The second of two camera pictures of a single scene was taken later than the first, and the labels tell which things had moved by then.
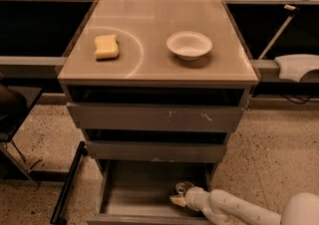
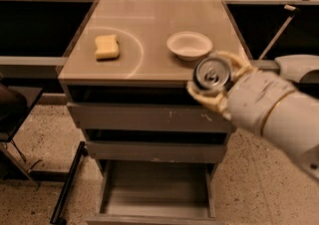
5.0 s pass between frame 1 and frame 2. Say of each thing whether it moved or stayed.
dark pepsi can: moved
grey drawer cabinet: stayed
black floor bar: stayed
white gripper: moved
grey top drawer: stayed
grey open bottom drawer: stayed
